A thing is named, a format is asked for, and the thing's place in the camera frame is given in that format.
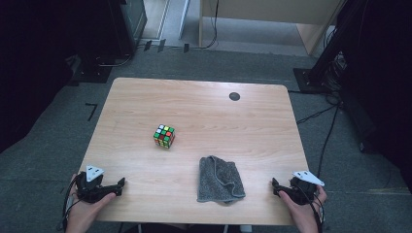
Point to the black cabinet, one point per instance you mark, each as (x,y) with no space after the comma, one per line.
(129,26)

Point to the person's left hand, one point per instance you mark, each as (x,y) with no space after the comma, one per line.
(82,215)

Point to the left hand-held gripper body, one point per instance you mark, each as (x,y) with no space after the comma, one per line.
(89,189)

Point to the black flat base plate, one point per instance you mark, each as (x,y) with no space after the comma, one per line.
(92,73)

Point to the multicoloured puzzle cube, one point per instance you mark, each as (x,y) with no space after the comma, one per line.
(164,136)

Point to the black metal stand with base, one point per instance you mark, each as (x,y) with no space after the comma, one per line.
(324,61)

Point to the beige wooden furniture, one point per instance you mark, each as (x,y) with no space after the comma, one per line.
(259,9)

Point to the dark curtain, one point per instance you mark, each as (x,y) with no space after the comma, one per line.
(382,81)
(39,64)

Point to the white upright post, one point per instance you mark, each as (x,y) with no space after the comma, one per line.
(184,17)

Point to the person's right hand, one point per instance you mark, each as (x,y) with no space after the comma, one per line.
(306,216)

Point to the black angled floor tape mark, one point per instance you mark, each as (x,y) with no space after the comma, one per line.
(93,110)

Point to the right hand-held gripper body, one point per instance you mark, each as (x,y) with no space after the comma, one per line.
(301,192)

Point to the black round table grommet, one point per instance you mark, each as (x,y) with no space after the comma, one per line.
(234,96)

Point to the grey fluffy cloth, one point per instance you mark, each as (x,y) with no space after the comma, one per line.
(218,179)

